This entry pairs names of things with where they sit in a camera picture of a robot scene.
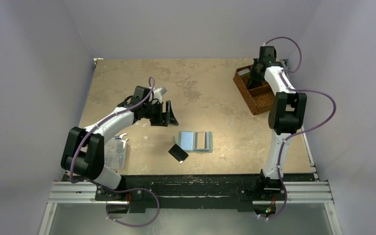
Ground beige credit card grey stripe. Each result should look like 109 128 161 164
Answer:
193 131 209 151

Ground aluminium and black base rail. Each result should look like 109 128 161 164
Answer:
48 174 333 213

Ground brown woven divided basket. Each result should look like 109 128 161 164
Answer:
233 65 274 115

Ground clear plastic bag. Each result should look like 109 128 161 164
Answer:
104 133 129 169

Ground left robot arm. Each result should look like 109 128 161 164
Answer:
61 86 179 200

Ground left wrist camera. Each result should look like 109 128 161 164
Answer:
154 87 166 96

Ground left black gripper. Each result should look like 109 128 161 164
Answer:
142 100 177 126

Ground green card holder wallet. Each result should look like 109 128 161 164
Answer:
174 131 213 152

